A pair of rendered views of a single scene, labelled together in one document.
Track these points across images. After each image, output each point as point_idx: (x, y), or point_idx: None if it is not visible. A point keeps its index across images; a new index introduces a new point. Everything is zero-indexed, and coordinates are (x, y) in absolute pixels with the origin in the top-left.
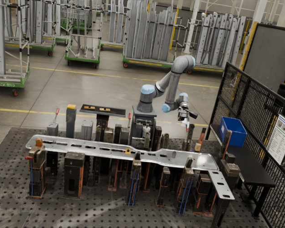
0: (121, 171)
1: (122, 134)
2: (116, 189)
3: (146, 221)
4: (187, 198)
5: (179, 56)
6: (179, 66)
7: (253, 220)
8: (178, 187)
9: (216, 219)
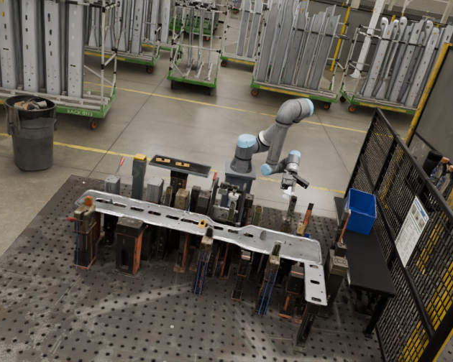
0: None
1: (199, 200)
2: (183, 271)
3: (211, 317)
4: (277, 296)
5: (288, 100)
6: (287, 115)
7: (362, 337)
8: None
9: (301, 327)
